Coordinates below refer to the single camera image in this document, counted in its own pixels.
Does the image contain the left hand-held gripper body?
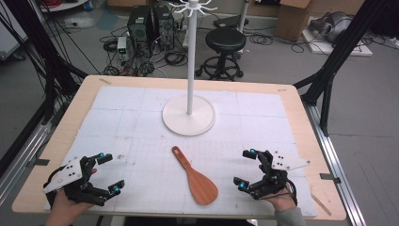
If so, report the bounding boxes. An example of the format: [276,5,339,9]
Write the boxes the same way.
[42,154,107,208]

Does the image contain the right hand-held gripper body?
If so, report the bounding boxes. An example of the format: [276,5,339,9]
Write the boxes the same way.
[249,150,311,202]

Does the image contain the wooden rice spatula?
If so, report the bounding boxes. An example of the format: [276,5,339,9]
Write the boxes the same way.
[170,145,219,207]

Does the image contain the white hook rack stand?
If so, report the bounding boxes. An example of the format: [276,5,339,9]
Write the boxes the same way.
[162,0,218,137]

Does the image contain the person's right hand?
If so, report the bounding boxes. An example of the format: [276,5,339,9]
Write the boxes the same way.
[258,164,298,213]

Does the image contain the person's left hand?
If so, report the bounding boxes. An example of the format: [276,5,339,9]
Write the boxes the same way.
[44,169,99,226]

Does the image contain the black tape piece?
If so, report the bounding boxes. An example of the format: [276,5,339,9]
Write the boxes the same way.
[319,172,343,185]
[25,158,51,168]

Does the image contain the white gridded table mat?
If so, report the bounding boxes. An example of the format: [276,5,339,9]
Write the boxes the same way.
[43,86,318,218]

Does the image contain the thin wooden strip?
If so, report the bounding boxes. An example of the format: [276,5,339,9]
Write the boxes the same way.
[310,192,332,218]

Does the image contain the light wooden table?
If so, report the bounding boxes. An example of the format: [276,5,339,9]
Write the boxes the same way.
[11,74,347,222]

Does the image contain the small silver power supply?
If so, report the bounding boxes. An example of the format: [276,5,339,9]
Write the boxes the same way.
[116,36,129,62]

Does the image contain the black round stool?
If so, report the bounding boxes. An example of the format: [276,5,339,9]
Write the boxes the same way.
[194,26,247,82]

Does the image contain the black computer tower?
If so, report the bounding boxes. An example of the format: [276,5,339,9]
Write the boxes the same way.
[152,5,175,52]
[127,5,155,55]

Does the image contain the clear plastic bag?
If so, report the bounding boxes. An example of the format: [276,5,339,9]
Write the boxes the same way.
[63,14,96,30]

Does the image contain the brown cardboard box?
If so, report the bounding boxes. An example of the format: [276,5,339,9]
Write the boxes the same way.
[275,0,315,42]

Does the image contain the white flat board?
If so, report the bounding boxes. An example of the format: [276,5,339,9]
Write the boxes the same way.
[301,18,375,57]

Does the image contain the grey bag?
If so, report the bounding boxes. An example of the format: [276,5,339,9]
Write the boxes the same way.
[308,10,355,43]

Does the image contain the aluminium rail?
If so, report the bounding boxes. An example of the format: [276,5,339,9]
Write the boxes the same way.
[302,103,367,226]
[0,121,53,205]

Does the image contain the black metal frame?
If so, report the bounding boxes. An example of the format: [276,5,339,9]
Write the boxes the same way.
[293,0,391,137]
[0,0,89,177]

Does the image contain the coiled black cable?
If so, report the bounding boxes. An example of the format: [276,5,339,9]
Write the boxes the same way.
[164,50,189,67]
[103,39,119,54]
[249,32,279,47]

